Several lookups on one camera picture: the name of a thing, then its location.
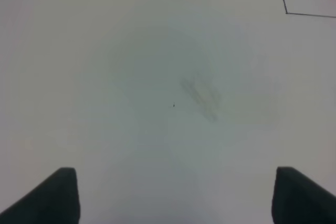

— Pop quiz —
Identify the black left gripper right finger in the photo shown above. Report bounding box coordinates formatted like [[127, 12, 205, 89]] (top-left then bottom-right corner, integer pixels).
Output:
[[271, 167, 335, 224]]

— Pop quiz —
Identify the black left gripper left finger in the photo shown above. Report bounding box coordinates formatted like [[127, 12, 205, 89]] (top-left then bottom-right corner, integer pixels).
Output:
[[1, 167, 80, 223]]

